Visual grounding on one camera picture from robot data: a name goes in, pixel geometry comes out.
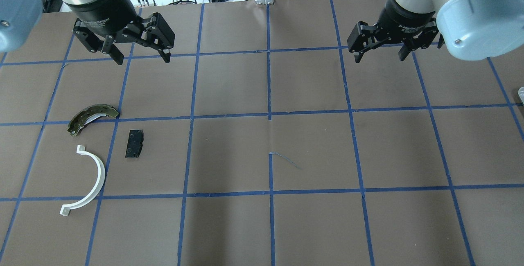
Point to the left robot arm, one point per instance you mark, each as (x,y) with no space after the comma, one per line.
(18,18)

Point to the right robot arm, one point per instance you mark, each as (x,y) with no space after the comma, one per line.
(471,30)

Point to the black brake pad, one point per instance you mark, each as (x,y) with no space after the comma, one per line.
(134,143)

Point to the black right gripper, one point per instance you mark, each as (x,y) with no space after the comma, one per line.
(403,19)

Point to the olive metal brake shoe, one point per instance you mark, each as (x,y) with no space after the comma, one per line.
(88,115)

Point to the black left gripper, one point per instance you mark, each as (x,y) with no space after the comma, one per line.
(105,14)

